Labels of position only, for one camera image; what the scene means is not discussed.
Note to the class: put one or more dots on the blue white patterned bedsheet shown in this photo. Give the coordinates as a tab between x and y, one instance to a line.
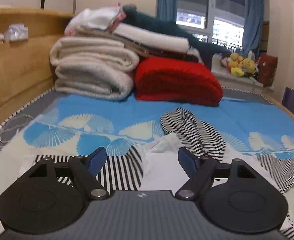
62	124

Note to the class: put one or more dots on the blue curtain right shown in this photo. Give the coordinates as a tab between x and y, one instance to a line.
253	25

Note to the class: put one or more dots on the blue curtain left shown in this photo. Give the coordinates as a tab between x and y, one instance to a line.
167	10

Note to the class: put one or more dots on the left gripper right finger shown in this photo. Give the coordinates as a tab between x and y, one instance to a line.
232	196

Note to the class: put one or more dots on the blue curtain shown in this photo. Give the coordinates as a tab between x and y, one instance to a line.
167	10
253	25

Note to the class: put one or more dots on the yellow plush toys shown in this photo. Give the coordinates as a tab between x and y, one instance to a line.
240	66

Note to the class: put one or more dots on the white folded cloth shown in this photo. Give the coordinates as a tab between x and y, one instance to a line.
152	39

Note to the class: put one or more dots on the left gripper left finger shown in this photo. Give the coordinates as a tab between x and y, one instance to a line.
50	196

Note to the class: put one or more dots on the dark red plush bag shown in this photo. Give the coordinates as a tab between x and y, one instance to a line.
267	66

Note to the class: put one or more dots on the wooden headboard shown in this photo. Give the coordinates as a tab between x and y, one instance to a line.
25	69

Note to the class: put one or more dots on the black white striped garment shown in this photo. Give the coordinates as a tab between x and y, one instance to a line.
157	166

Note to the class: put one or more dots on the white pink folded garment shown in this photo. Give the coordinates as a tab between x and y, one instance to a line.
105	18

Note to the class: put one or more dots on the purple paper bag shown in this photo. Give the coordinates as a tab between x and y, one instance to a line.
288	99

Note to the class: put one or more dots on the red folded blanket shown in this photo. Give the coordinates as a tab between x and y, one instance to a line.
165	79

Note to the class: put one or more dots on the dark teal shark plush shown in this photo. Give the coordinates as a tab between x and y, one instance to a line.
144	21

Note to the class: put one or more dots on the cream folded quilt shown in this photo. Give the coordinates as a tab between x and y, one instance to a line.
95	67

